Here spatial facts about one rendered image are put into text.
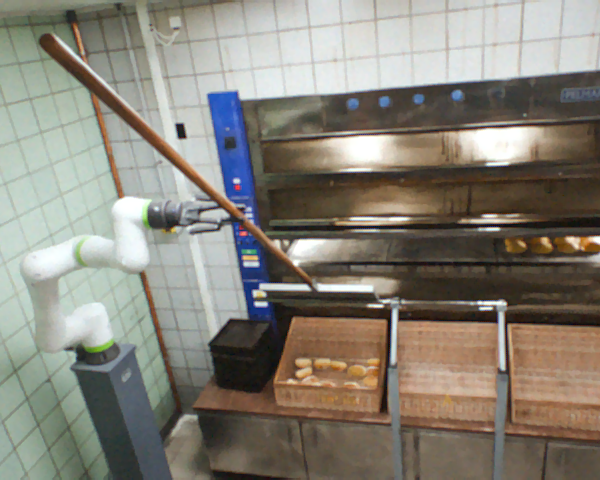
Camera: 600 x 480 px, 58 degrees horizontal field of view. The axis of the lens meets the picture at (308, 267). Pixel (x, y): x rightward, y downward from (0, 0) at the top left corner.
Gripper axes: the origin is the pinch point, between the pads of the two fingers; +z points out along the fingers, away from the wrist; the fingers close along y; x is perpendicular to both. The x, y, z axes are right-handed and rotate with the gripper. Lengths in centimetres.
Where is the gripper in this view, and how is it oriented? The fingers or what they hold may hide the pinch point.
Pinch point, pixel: (234, 213)
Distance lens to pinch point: 160.8
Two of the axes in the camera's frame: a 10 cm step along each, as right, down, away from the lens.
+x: -2.4, -2.5, -9.4
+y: -0.7, 9.7, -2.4
